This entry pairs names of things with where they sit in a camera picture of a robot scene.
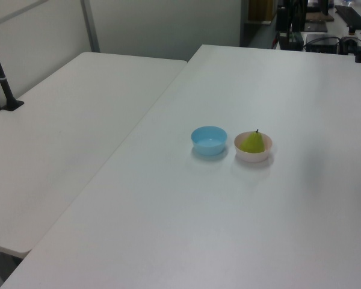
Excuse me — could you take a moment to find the brown wooden board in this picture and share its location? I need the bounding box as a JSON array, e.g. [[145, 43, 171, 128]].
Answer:
[[303, 11, 335, 23]]

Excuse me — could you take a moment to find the black camera stand pole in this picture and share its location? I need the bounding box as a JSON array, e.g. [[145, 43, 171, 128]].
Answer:
[[0, 27, 25, 111]]

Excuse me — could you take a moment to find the black flat board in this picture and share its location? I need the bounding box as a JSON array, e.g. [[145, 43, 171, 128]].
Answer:
[[333, 4, 361, 30]]

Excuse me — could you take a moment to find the black electronics box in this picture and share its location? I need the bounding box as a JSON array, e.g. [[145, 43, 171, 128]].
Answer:
[[304, 33, 340, 54]]

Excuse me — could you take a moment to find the black rectangular box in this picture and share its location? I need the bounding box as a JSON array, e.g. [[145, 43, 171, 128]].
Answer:
[[276, 7, 291, 32]]

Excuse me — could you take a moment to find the pale pink plastic bowl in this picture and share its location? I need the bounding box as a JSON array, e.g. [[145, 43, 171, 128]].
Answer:
[[233, 131, 274, 164]]

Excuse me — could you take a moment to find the dark robot gripper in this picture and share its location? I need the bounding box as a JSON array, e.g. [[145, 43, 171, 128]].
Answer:
[[288, 0, 305, 43]]

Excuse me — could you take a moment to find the light blue plastic bowl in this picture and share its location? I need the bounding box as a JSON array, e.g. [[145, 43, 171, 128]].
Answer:
[[190, 126, 228, 157]]

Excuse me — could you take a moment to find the green pear with dark stem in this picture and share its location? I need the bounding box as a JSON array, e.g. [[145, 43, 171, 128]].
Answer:
[[239, 129, 265, 154]]

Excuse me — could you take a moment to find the silver and black device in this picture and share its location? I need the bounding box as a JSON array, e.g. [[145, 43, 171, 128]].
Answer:
[[339, 35, 358, 56]]

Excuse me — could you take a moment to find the yellow wooden cabinet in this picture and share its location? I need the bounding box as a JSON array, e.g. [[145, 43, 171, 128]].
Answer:
[[247, 0, 278, 22]]

